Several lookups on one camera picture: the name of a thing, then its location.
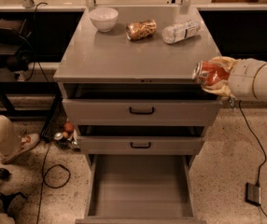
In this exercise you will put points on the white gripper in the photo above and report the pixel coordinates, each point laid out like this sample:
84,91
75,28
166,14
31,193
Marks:
242,78

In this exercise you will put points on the red coke can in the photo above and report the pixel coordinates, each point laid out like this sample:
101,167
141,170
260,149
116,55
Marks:
209,74

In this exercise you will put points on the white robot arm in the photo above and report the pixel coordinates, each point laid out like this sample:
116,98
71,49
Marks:
260,84

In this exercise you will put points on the brown snack can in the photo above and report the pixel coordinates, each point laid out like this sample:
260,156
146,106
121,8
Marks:
141,29

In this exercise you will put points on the grey drawer cabinet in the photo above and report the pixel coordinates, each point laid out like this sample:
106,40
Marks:
93,57

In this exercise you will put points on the middle grey drawer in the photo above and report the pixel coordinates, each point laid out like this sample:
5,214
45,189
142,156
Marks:
141,140

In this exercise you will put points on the grey drawer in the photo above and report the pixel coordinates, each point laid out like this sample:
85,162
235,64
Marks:
140,105
146,189
141,140

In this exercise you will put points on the top grey drawer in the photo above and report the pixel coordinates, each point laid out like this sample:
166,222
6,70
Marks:
140,105

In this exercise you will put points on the bottom grey drawer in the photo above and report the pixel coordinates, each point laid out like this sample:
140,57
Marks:
146,189

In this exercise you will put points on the silver can on floor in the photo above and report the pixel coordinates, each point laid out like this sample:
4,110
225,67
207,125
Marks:
58,136

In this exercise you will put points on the clear plastic water bottle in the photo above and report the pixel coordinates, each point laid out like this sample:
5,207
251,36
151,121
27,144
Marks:
180,31

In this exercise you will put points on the black power adapter box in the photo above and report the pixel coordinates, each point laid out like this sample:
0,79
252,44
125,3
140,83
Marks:
253,194

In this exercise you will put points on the white bowl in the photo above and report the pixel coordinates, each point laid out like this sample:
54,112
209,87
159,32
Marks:
104,18

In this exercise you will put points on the orange fruit on floor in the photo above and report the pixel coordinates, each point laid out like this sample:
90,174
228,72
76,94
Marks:
68,127

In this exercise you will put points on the white orange sneaker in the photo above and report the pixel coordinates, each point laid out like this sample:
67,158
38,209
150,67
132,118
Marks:
22,145

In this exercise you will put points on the black equipment on stand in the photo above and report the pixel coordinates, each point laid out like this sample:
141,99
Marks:
15,51

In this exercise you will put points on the person leg beige trousers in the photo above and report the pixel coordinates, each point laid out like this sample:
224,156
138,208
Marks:
9,140

